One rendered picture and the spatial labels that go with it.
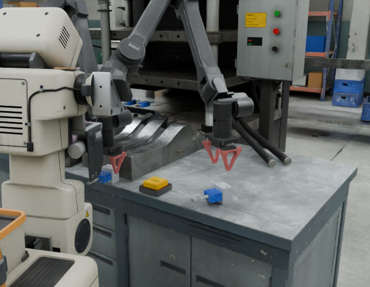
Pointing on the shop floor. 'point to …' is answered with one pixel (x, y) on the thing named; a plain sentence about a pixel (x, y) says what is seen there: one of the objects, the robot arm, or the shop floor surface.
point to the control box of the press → (271, 50)
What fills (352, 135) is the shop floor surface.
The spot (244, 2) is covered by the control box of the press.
